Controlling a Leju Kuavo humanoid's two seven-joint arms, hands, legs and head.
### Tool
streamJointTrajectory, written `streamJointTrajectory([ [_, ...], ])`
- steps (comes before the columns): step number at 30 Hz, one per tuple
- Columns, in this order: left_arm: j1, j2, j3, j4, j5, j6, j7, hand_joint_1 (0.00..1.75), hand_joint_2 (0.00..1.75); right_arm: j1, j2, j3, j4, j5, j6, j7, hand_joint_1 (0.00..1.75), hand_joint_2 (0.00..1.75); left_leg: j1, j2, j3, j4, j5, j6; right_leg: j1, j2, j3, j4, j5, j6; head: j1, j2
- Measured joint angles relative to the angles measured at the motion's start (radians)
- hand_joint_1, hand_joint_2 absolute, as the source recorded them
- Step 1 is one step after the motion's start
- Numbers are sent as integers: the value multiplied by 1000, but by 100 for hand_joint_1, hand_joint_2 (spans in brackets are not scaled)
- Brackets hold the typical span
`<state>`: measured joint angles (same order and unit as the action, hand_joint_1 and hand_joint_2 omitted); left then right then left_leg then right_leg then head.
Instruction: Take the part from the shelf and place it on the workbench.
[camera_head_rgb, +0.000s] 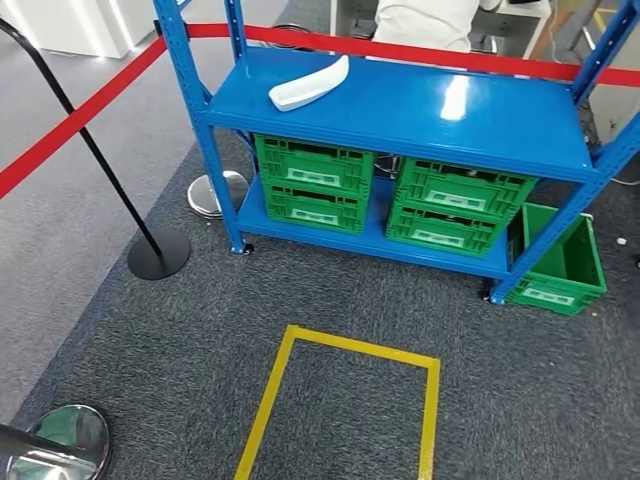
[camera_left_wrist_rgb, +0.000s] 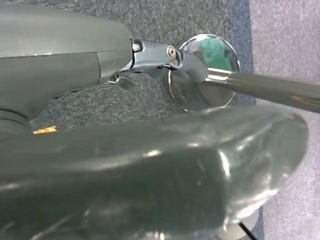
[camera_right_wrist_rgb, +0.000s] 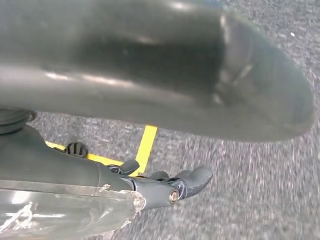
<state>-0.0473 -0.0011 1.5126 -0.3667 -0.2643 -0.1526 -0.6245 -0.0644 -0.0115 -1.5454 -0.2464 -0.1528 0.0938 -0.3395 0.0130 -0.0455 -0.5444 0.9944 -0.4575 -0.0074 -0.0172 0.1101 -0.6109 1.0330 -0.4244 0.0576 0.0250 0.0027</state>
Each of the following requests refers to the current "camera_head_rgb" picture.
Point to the blue metal shelf rack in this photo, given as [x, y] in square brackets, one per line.
[400, 112]

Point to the white table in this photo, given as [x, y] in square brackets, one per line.
[612, 112]

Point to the person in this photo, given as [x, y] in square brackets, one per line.
[425, 23]

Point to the red barrier belt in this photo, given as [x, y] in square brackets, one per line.
[75, 119]

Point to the white display counter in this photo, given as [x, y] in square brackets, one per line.
[75, 26]

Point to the white plastic trim part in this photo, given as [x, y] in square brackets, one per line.
[305, 89]

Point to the open green plastic bin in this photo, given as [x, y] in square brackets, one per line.
[564, 278]

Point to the white desk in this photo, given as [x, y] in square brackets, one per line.
[520, 20]

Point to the chrome barrier stanchion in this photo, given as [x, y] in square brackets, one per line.
[235, 189]
[65, 437]

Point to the black barrier stanchion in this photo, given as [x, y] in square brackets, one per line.
[160, 255]

